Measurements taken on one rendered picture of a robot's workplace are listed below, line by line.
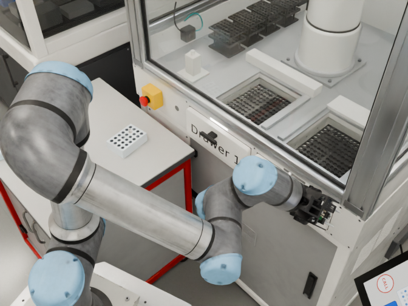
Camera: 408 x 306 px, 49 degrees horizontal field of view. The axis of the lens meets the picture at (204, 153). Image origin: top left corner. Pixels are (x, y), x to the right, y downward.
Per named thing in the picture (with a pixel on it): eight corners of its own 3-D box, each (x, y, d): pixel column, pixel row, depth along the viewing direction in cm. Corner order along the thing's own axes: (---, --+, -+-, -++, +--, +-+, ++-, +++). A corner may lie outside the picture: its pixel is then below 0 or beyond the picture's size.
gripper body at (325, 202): (326, 232, 100) (299, 219, 92) (297, 218, 107) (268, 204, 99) (341, 202, 101) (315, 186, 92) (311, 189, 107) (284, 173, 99)
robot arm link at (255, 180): (224, 164, 90) (259, 145, 86) (256, 180, 98) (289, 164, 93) (230, 198, 86) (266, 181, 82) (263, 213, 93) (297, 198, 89)
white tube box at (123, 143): (123, 158, 161) (122, 151, 159) (107, 148, 165) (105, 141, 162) (147, 140, 168) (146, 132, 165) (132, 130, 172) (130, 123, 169)
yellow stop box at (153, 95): (153, 112, 167) (151, 96, 162) (141, 102, 171) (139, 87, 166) (163, 105, 170) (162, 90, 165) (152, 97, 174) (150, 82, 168)
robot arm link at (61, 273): (33, 326, 101) (14, 297, 91) (51, 272, 110) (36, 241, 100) (85, 329, 100) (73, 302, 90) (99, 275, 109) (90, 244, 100)
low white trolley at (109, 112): (96, 343, 190) (53, 241, 137) (26, 251, 222) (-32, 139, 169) (197, 260, 218) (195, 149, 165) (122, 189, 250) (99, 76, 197)
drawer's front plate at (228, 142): (244, 175, 148) (247, 151, 140) (186, 131, 163) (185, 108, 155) (248, 172, 149) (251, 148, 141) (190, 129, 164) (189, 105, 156)
